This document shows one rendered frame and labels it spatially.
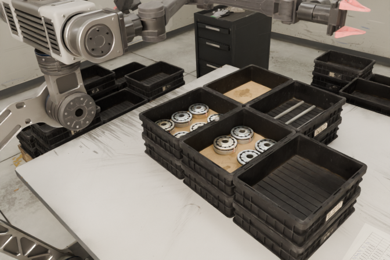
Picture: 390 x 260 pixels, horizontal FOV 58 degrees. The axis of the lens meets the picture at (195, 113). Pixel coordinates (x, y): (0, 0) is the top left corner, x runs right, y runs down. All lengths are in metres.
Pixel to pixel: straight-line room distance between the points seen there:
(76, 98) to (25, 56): 3.08
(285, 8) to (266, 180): 0.64
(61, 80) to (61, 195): 0.57
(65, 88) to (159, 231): 0.63
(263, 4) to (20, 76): 3.50
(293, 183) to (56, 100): 0.92
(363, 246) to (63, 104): 1.15
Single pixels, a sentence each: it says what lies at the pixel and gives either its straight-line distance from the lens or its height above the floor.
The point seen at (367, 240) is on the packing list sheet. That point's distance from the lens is 1.46.
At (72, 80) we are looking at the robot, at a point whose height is 1.24.
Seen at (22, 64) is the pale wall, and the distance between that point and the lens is 4.35.
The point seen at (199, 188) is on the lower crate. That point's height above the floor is 0.75.
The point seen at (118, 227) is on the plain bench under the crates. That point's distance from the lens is 1.45.
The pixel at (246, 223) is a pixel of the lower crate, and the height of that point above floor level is 0.75.
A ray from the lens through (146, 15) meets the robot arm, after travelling 1.07.
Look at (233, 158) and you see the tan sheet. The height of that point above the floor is 0.83.
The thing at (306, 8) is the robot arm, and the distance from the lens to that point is 1.17.
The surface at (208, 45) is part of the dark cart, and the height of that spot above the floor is 0.62.
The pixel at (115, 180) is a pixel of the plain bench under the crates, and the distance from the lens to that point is 1.65.
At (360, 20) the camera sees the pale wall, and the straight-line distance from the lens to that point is 4.73.
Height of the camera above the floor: 1.76
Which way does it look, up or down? 31 degrees down
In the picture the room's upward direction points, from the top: 3 degrees counter-clockwise
